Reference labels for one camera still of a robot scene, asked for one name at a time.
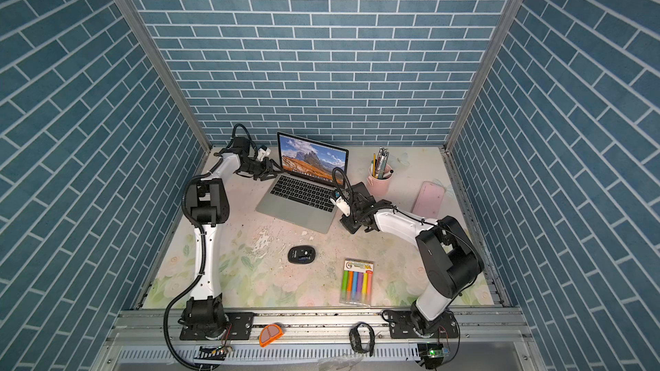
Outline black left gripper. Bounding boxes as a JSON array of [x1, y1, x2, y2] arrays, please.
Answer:
[[240, 157, 284, 181]]

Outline pens in cup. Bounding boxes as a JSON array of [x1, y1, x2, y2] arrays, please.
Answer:
[[371, 148, 393, 180]]

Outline silver laptop with mountain wallpaper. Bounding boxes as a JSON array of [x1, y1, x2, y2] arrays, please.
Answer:
[[256, 132, 349, 234]]

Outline pink pen holder cup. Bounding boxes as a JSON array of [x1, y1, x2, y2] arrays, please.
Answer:
[[365, 165, 393, 197]]

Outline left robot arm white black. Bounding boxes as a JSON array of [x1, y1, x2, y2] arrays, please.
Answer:
[[163, 124, 284, 370]]

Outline black wireless mouse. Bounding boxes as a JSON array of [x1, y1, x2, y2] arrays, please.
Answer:
[[287, 245, 316, 265]]

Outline orange tool on rail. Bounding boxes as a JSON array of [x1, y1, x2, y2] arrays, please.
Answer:
[[259, 323, 284, 348]]

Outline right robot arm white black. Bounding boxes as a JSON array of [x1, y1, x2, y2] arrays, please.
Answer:
[[331, 168, 485, 337]]

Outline aluminium mounting rail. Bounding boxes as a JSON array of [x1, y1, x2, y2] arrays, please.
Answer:
[[92, 306, 537, 367]]

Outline pack of coloured markers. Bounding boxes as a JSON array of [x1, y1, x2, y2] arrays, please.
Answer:
[[340, 259, 375, 307]]

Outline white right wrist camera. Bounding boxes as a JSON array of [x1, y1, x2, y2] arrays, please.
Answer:
[[331, 192, 351, 216]]

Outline black wristwatch on rail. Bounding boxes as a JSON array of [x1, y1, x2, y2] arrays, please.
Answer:
[[349, 321, 376, 357]]

